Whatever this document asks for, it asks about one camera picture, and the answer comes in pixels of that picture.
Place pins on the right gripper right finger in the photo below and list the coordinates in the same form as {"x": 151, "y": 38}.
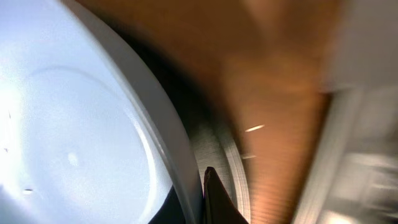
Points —
{"x": 219, "y": 208}

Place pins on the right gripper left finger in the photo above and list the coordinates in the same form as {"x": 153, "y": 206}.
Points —
{"x": 170, "y": 211}

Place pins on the light blue saucer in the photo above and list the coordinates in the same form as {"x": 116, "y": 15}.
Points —
{"x": 88, "y": 134}

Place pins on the grey dishwasher rack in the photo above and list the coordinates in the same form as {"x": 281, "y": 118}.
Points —
{"x": 353, "y": 176}

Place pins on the round black serving tray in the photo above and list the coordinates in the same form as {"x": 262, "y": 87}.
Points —
{"x": 209, "y": 134}

